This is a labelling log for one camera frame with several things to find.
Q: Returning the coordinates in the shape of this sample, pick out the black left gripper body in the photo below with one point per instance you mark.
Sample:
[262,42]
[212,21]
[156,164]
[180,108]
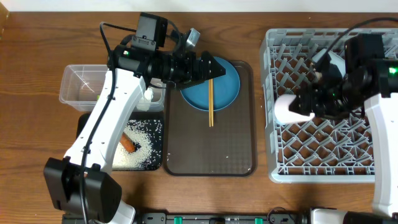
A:
[178,67]

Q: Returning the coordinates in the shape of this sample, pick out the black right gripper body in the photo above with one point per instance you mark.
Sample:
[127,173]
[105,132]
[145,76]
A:
[333,103]

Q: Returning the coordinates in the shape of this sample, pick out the light blue bowl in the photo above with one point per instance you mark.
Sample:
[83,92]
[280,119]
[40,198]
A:
[334,59]

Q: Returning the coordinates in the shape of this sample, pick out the white tissue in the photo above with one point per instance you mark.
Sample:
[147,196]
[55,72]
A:
[145,102]

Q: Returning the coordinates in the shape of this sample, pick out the pink cup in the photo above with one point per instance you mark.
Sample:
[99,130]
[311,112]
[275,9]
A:
[284,116]

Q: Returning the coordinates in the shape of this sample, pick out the orange carrot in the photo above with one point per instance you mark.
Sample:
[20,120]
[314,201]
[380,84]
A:
[127,143]

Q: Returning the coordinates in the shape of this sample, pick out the white rice pile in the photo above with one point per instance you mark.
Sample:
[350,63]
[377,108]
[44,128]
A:
[136,149]

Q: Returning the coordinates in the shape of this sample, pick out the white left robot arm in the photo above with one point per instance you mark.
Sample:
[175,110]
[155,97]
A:
[80,183]

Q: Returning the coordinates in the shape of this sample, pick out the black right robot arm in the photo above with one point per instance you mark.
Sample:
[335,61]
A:
[369,83]

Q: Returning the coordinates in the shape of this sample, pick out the grey dishwasher rack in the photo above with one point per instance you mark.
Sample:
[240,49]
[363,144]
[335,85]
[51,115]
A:
[319,150]

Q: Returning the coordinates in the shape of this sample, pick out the black food waste tray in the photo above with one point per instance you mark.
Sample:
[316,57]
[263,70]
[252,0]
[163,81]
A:
[155,140]

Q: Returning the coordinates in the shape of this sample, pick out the clear plastic waste bin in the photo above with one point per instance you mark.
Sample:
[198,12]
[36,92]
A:
[82,84]

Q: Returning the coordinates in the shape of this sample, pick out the dark blue plate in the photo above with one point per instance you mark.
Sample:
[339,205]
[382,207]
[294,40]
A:
[225,89]

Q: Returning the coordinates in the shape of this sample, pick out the brown serving tray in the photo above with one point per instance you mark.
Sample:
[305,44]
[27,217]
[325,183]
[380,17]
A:
[193,148]

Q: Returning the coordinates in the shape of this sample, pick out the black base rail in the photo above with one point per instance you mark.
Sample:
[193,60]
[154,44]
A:
[275,216]

